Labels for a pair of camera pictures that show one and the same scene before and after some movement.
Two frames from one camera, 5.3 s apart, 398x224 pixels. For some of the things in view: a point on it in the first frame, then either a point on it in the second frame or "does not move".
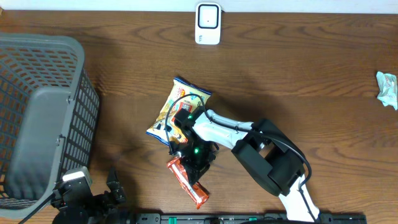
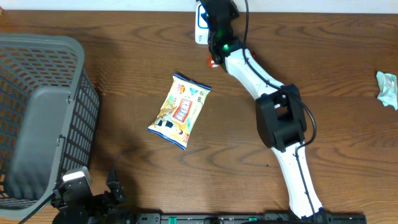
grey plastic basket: [50, 112] does not move
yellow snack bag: [182, 95] does not move
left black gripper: [106, 197] does not move
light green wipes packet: [387, 93] does not move
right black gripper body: [198, 154] → [232, 12]
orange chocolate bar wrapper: [196, 192] → [212, 63]
